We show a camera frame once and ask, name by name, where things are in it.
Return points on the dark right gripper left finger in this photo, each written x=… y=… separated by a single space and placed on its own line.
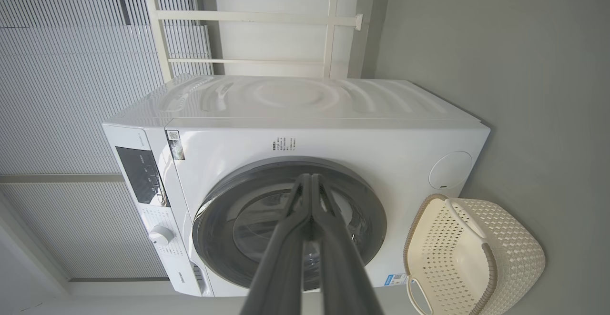
x=281 y=267

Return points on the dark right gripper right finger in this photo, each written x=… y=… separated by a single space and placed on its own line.
x=343 y=267

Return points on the black-rimmed glass washer door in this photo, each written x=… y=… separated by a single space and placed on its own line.
x=224 y=219

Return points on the cream perforated laundry basket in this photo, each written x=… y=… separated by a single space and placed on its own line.
x=457 y=258

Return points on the white front-load washing machine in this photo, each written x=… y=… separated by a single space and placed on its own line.
x=333 y=134

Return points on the blue energy label sticker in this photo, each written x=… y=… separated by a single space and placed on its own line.
x=396 y=279

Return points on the small printed text label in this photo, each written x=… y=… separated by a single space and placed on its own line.
x=284 y=144

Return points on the white washer control knob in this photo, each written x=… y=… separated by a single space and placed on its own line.
x=161 y=235

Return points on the round drain filter cover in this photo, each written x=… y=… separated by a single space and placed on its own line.
x=450 y=170

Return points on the QR code sticker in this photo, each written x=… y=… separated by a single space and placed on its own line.
x=175 y=145

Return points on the black washer control panel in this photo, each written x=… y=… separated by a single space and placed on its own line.
x=140 y=177

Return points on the white window blinds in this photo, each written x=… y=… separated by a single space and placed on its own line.
x=62 y=115

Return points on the white metal rack frame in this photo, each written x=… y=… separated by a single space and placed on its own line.
x=248 y=16

